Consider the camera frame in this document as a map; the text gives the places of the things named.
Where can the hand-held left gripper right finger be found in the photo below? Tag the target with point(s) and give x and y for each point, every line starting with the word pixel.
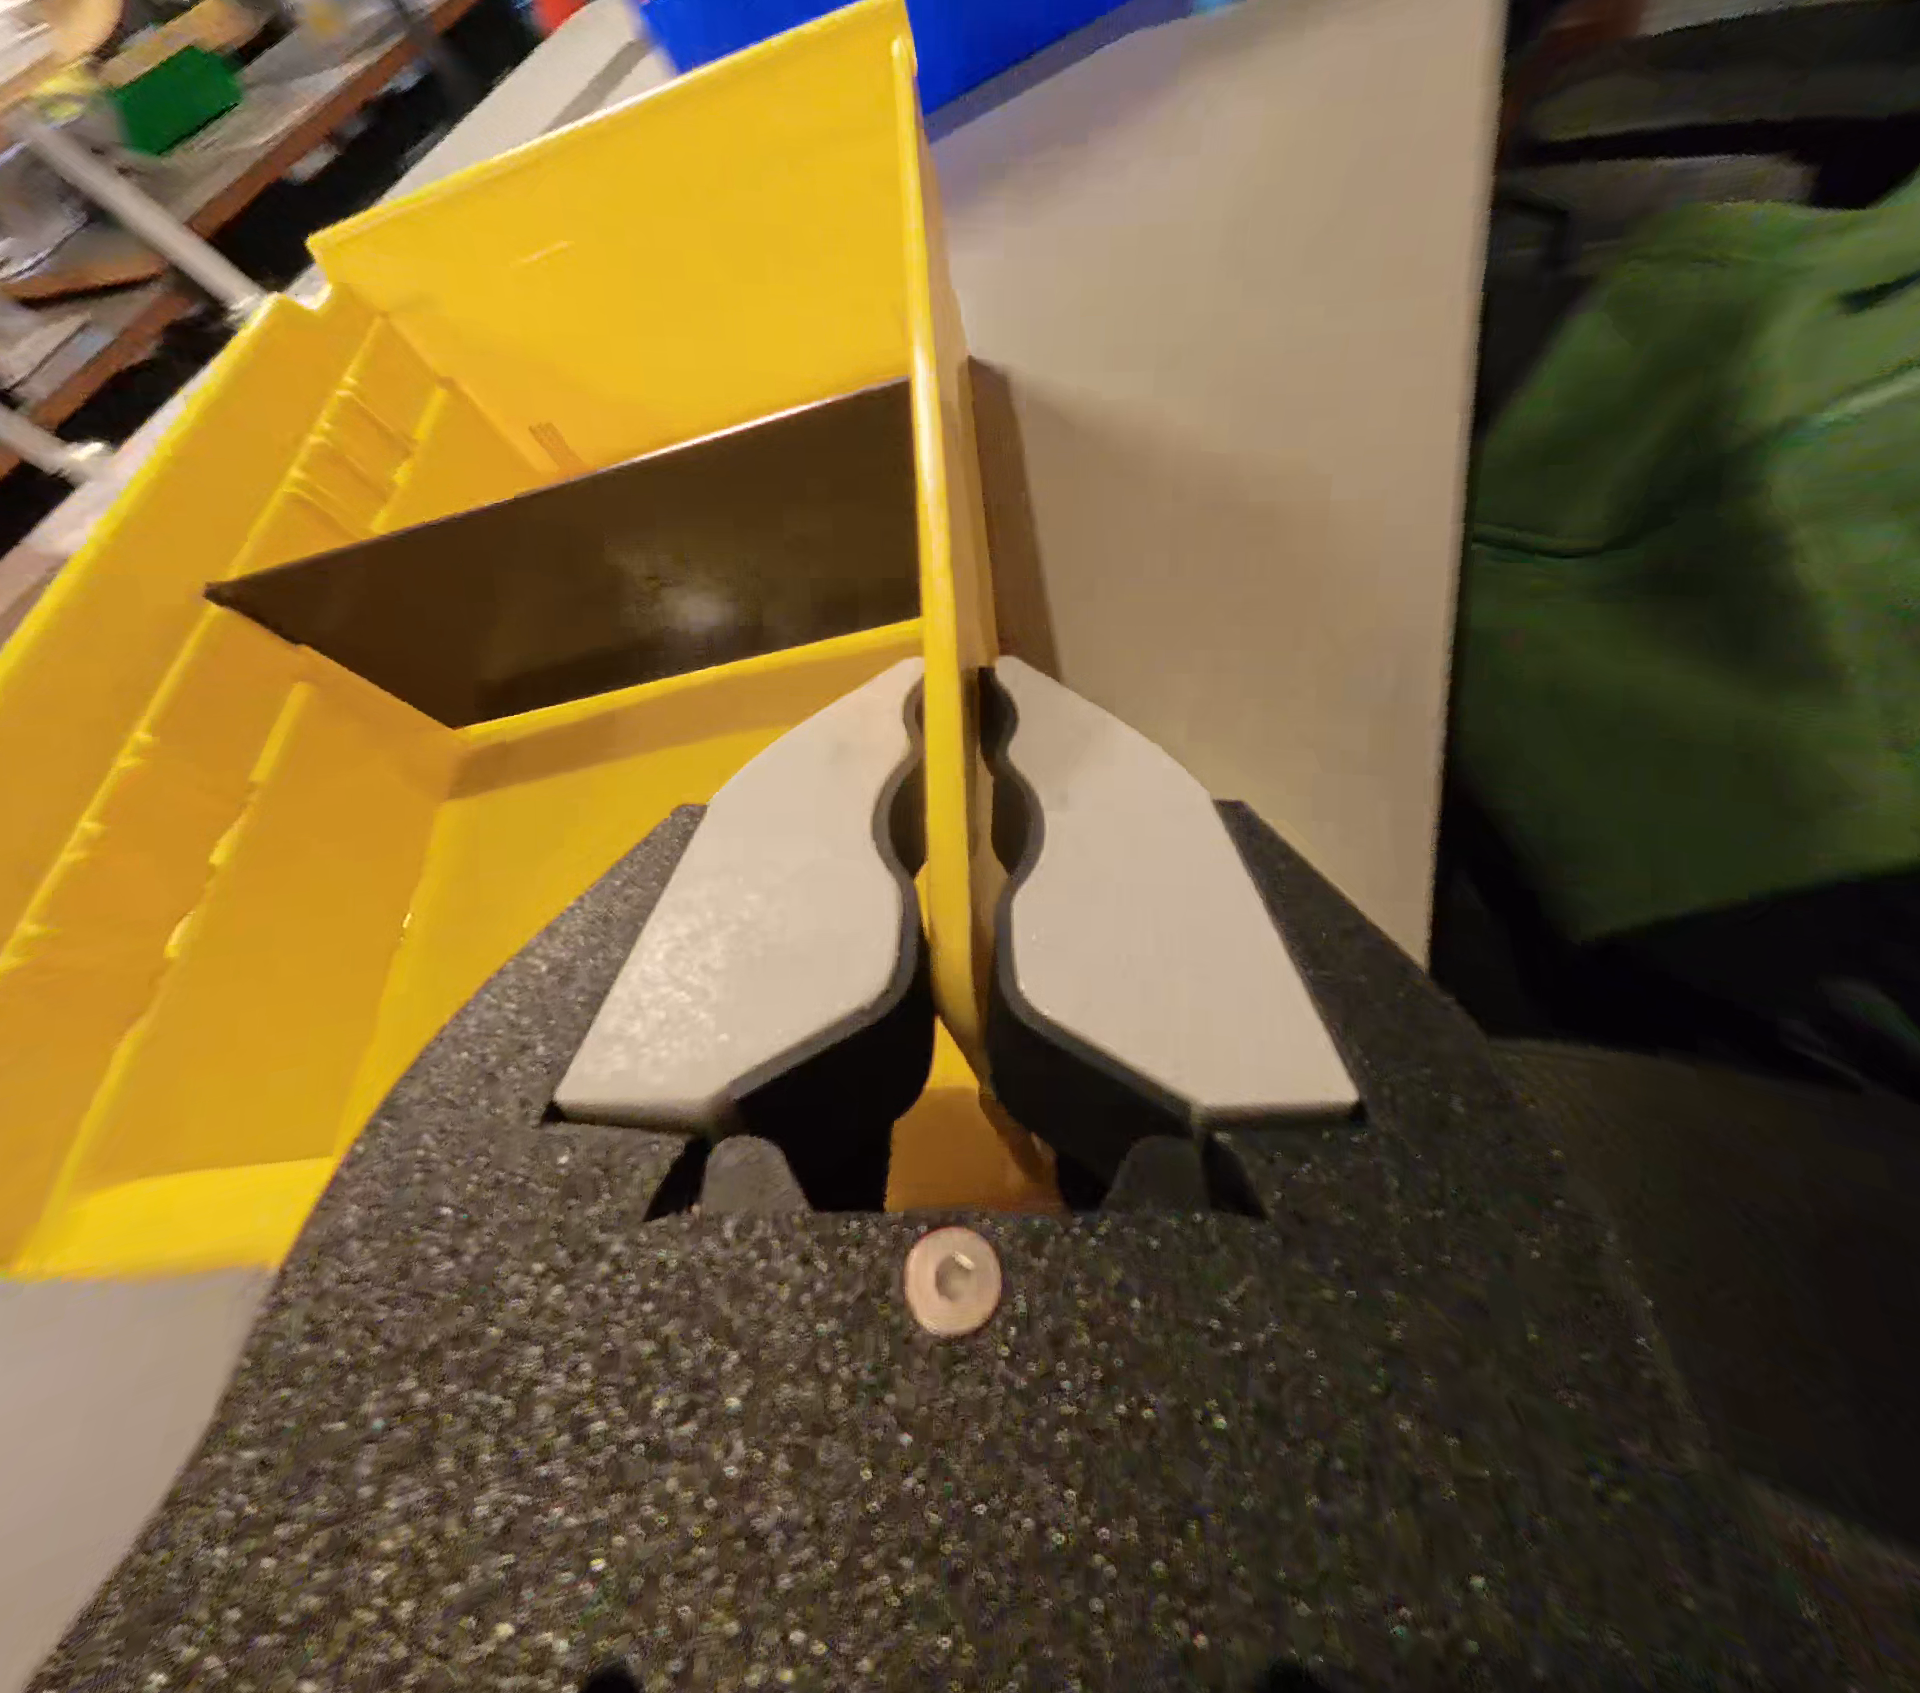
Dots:
pixel 1141 928

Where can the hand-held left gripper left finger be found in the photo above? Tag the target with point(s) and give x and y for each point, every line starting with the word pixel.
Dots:
pixel 764 912

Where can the large yellow plastic bin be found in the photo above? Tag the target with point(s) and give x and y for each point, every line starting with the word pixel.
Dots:
pixel 631 223

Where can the black divider plate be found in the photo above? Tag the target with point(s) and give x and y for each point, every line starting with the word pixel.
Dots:
pixel 600 553

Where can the person's green clothing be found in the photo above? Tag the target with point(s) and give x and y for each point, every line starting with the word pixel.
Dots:
pixel 1695 553

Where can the wooden workbench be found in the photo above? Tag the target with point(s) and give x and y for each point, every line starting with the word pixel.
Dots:
pixel 300 102

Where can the grey metal pole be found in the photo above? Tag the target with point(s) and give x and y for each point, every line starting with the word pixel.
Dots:
pixel 134 223

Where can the green plastic bin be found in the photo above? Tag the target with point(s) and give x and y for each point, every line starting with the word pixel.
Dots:
pixel 177 100

